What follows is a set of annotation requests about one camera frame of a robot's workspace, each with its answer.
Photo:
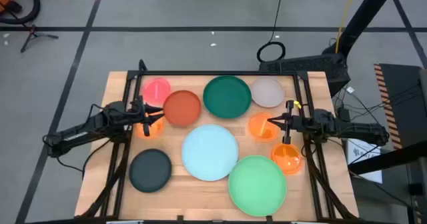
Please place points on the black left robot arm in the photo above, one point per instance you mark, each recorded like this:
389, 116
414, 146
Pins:
83, 130

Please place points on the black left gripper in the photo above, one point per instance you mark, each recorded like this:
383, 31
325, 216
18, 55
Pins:
140, 112

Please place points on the light green large plate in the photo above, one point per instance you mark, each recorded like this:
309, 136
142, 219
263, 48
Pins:
257, 185

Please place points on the white paper tag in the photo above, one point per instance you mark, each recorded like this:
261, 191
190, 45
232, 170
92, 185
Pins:
350, 89

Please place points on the terracotta brown plastic plate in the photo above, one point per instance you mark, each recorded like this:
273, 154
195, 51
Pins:
181, 108

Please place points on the yellow tape tag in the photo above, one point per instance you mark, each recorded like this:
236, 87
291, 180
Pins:
297, 104

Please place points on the pink translucent small plate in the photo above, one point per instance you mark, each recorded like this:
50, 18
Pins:
155, 90

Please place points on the black metal table frame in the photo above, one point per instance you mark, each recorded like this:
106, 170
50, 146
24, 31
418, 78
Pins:
213, 73

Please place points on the orange translucent small plate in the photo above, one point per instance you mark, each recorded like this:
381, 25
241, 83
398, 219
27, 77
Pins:
258, 130
156, 130
287, 159

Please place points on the black metal beam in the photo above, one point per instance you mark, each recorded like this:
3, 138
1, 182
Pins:
393, 157

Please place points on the black computer case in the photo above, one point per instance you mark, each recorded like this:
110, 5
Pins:
310, 65

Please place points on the black power adapter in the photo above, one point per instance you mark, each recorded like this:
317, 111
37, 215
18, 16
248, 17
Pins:
343, 114

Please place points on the black upright stand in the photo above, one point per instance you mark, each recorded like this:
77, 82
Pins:
416, 189

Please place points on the black tripod stand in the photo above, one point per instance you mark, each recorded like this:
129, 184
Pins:
33, 34

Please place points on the dark grey plastic plate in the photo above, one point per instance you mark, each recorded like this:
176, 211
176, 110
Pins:
150, 170

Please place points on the hazard-striped black platform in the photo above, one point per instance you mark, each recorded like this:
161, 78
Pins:
400, 94

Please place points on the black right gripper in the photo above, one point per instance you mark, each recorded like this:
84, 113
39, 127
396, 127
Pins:
292, 123

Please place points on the white printed box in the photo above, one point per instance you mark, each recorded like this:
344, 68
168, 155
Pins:
362, 149

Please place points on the light blue large plate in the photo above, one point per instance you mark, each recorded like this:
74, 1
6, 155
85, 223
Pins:
208, 152

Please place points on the dark green plastic plate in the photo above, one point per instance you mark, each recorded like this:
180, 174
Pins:
227, 96

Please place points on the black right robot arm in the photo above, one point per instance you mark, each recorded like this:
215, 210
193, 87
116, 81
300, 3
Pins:
353, 130

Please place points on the black slanted stand post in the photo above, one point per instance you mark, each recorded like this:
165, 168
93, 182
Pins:
363, 14

